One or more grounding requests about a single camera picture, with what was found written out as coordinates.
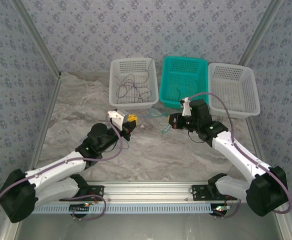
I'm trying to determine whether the thin blue wire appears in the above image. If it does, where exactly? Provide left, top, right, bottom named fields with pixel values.
left=137, top=113, right=172, bottom=121
left=159, top=122, right=173, bottom=138

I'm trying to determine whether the white perforated plastic basket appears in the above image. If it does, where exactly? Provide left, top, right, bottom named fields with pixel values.
left=207, top=62, right=261, bottom=118
left=109, top=57, right=160, bottom=111

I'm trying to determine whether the teal perforated plastic basket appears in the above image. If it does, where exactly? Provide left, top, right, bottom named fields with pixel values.
left=159, top=56, right=209, bottom=111

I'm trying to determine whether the small black circuit board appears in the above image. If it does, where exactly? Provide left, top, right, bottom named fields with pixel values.
left=212, top=204, right=231, bottom=216
left=69, top=202, right=91, bottom=213

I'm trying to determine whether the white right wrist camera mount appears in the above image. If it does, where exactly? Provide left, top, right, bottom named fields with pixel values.
left=180, top=97, right=192, bottom=118

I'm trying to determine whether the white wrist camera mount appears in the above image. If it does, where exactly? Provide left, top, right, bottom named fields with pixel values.
left=180, top=97, right=192, bottom=118
left=106, top=109, right=127, bottom=131

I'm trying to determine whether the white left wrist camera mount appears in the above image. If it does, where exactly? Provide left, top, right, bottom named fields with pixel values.
left=106, top=109, right=127, bottom=131

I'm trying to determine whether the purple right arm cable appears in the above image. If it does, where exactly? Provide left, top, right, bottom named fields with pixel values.
left=188, top=92, right=292, bottom=220

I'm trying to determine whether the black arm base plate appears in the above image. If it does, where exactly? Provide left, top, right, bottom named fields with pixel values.
left=191, top=184, right=238, bottom=202
left=58, top=185, right=105, bottom=202

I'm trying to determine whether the long aluminium mounting rail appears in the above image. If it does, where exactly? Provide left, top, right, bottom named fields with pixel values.
left=12, top=181, right=286, bottom=203

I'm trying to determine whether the white slotted cable duct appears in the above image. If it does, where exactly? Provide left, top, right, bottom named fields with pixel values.
left=33, top=202, right=213, bottom=215

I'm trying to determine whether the aluminium frame post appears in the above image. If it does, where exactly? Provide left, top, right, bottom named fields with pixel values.
left=236, top=0, right=284, bottom=66
left=10, top=0, right=63, bottom=77

